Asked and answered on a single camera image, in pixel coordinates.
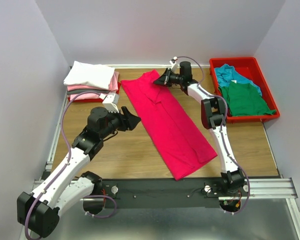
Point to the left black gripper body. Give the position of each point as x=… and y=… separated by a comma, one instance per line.
x=116, y=120

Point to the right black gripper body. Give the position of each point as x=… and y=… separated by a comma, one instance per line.
x=174, y=79

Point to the magenta t shirt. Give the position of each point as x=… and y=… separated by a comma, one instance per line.
x=182, y=146

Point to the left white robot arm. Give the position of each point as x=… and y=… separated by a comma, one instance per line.
x=40, y=211

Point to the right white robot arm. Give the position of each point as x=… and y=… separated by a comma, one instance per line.
x=214, y=111

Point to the red folded t shirt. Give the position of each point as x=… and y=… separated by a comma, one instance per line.
x=91, y=94

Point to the pink folded t shirt lower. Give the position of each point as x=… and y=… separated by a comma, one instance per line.
x=90, y=97

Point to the grey folded t shirt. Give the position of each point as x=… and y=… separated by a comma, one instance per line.
x=87, y=91

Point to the blue t shirt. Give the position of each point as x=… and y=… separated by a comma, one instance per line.
x=227, y=74

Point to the white folded t shirt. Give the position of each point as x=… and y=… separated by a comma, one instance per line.
x=95, y=75

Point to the green t shirt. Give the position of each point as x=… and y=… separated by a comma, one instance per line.
x=244, y=100

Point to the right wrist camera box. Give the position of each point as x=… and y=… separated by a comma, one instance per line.
x=173, y=64

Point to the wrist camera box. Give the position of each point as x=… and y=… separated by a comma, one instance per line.
x=110, y=102
x=173, y=64

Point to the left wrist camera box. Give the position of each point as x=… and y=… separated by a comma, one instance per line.
x=110, y=102

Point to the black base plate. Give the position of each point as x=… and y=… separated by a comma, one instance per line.
x=163, y=193

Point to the aluminium frame rail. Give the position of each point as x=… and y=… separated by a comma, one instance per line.
x=272, y=187

